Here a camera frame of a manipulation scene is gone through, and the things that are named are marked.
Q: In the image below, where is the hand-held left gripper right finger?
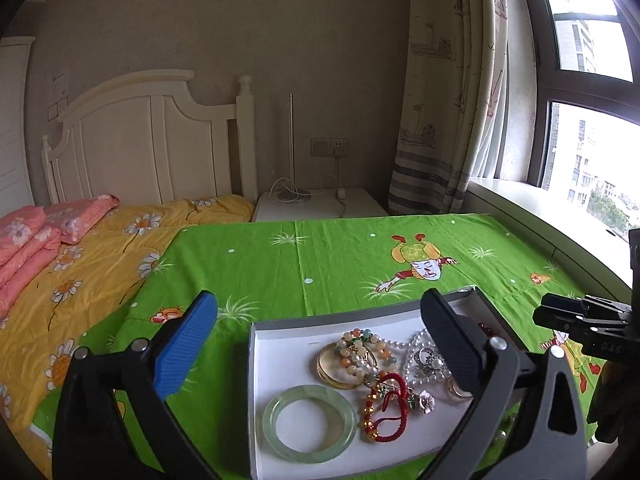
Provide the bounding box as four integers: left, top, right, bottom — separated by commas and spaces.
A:
420, 288, 587, 480

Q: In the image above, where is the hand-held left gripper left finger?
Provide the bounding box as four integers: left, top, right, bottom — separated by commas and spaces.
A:
52, 290, 219, 480

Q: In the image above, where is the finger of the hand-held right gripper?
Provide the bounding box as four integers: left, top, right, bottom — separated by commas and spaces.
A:
532, 307, 634, 359
540, 293, 633, 318

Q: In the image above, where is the silver rhinestone brooch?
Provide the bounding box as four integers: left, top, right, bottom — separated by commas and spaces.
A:
404, 345, 451, 386

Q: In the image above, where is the textured gold bangle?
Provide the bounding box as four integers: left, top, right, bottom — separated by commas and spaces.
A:
446, 374, 475, 402

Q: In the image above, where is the white pearl necklace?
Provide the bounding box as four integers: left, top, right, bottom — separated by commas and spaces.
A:
385, 328, 451, 386

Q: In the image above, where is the multicolour bead bracelet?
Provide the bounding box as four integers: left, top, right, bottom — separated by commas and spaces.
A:
334, 327, 401, 386

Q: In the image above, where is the red cord gold bead bracelet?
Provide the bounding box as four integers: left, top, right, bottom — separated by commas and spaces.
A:
361, 371, 412, 445

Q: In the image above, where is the white jewellery tray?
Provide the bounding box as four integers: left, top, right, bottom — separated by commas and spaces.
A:
247, 286, 508, 478

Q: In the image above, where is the amber bangle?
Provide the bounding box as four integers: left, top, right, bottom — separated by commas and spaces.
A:
316, 342, 378, 391

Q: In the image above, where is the person's right hand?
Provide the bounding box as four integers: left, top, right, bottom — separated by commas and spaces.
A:
587, 360, 640, 448

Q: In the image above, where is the white window sill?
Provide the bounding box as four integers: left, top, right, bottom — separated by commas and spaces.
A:
467, 175, 640, 301

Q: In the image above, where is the yellow daisy bedsheet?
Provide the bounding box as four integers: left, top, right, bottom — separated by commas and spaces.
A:
0, 194, 256, 466

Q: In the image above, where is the green jade bangle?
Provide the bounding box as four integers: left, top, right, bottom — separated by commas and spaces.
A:
262, 385, 357, 462

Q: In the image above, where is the window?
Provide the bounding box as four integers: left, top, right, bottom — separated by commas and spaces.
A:
515, 0, 640, 241

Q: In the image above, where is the green printed bedsheet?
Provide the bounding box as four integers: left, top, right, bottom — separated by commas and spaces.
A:
25, 212, 640, 480

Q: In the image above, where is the pink floral pillow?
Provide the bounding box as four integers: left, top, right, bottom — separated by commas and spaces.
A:
44, 194, 121, 246

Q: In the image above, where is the pink floral quilt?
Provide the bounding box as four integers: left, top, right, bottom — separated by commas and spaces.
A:
0, 205, 63, 318

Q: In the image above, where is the white nightstand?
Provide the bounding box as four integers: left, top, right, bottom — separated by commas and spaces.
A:
251, 187, 391, 223

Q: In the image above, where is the white wooden headboard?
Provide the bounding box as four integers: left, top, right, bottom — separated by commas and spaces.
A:
41, 70, 258, 208

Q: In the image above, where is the slim standing lamp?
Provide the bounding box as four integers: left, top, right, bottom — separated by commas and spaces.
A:
270, 92, 312, 204

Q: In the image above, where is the printed beige curtain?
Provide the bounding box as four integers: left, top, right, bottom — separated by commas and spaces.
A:
387, 0, 511, 216

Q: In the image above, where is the white wardrobe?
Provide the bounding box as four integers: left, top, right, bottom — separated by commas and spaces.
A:
0, 36, 37, 218

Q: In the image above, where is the white lamp cable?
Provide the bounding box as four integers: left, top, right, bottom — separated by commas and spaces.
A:
269, 176, 311, 201

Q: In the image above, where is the white charger cable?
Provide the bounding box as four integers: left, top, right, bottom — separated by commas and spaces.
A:
320, 155, 351, 218

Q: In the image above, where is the wall socket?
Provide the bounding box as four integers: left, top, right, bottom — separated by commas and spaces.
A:
311, 137, 348, 158

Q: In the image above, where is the paper note on wall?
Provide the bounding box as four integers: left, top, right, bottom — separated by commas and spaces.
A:
47, 67, 68, 121

